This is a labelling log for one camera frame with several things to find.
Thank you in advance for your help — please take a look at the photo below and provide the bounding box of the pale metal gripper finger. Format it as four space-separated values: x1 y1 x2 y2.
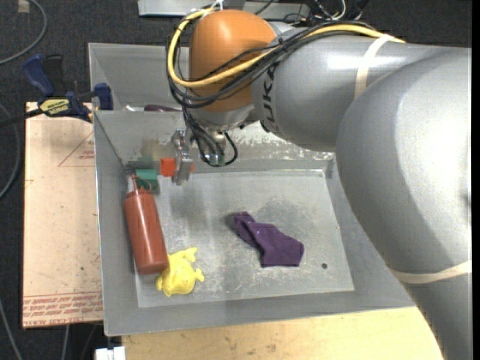
172 158 194 186

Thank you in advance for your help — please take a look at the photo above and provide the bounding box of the orange-red block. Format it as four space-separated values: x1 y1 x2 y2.
160 157 196 176

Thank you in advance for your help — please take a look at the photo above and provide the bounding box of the green block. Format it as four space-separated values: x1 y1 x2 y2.
134 168 160 194

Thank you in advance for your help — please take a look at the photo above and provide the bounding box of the red-brown squeeze bottle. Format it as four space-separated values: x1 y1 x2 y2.
122 175 170 276

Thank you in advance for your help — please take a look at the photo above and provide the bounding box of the yellow toy animal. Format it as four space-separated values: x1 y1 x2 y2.
154 246 206 298

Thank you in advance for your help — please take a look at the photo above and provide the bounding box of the purple cloth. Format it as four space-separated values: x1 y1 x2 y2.
232 211 305 269

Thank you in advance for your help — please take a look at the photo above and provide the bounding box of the grey metal bin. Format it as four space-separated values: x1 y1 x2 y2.
88 42 416 338

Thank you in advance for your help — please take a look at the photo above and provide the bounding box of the brown cardboard board red print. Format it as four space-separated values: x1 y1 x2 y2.
22 101 104 329

